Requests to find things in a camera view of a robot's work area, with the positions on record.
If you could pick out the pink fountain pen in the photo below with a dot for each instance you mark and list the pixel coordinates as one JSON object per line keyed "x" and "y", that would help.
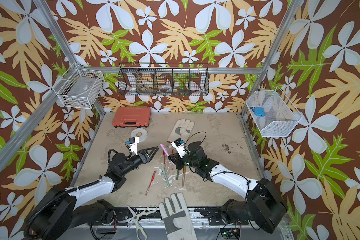
{"x": 164, "y": 150}

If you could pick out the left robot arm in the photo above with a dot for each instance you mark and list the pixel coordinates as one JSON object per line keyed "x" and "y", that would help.
{"x": 63, "y": 209}

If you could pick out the white handled scissors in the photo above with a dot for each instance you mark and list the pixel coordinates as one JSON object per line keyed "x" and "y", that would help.
{"x": 135, "y": 218}

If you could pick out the black wire basket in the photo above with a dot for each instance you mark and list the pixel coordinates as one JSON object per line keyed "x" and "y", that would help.
{"x": 186, "y": 79}

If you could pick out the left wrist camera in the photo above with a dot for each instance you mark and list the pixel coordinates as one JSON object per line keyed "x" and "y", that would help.
{"x": 133, "y": 142}

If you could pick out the beige work glove near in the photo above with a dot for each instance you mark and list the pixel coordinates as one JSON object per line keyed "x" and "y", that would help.
{"x": 177, "y": 220}

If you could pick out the beige work glove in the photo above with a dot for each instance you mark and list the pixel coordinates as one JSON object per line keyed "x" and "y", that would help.
{"x": 182, "y": 129}
{"x": 177, "y": 220}

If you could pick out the red gel pen middle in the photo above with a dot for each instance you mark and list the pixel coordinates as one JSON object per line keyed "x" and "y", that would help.
{"x": 164, "y": 160}

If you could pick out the red plastic tool case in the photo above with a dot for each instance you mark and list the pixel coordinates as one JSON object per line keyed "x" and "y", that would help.
{"x": 132, "y": 117}

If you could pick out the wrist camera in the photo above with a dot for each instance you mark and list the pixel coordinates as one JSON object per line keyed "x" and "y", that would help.
{"x": 133, "y": 142}
{"x": 179, "y": 145}

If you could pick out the white mesh basket right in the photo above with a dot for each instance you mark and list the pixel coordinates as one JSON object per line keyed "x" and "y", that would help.
{"x": 282, "y": 116}

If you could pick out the brown fountain pen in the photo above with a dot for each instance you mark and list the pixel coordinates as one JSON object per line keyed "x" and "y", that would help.
{"x": 184, "y": 176}

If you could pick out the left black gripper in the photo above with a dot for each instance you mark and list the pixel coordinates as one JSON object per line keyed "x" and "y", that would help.
{"x": 143, "y": 154}

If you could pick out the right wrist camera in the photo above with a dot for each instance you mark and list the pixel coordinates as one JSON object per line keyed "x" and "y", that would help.
{"x": 179, "y": 145}

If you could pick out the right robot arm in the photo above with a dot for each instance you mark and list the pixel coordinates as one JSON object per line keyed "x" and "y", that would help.
{"x": 262, "y": 203}

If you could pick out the light green pen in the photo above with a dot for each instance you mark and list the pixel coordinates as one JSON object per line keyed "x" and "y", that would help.
{"x": 165, "y": 177}

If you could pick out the white tape roll in basket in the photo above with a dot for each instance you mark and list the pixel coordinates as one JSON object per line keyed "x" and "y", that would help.
{"x": 165, "y": 88}

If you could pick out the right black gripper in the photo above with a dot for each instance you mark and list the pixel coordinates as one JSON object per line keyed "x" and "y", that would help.
{"x": 183, "y": 160}

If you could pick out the white wire basket left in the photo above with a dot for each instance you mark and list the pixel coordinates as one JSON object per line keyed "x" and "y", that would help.
{"x": 79, "y": 87}

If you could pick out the beige work glove far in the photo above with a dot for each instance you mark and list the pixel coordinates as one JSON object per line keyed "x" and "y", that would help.
{"x": 182, "y": 129}

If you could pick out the blue object in basket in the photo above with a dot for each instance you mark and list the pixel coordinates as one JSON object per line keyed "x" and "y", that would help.
{"x": 259, "y": 112}

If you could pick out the red gel pen left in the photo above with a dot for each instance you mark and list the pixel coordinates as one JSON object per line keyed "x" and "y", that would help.
{"x": 151, "y": 182}

